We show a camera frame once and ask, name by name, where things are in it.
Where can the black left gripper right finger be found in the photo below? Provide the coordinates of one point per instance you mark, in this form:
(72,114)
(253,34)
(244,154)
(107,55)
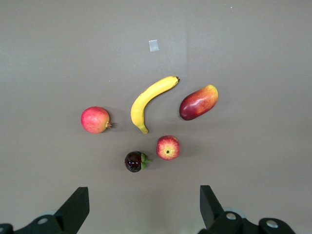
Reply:
(209,209)

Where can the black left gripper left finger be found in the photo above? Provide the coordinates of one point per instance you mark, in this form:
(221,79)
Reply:
(73,209)

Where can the red yellow apple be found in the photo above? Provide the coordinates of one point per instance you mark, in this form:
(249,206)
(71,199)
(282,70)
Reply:
(168,147)

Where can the yellow banana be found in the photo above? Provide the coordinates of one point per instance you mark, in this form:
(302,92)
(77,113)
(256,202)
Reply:
(143,102)

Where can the dark purple mangosteen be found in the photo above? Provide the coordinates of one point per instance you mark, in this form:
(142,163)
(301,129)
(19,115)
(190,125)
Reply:
(132,162)

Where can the red yellow mango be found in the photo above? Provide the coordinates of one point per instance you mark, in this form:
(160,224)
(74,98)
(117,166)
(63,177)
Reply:
(198,102)

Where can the small grey tape piece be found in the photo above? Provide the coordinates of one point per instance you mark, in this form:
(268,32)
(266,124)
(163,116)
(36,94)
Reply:
(153,45)

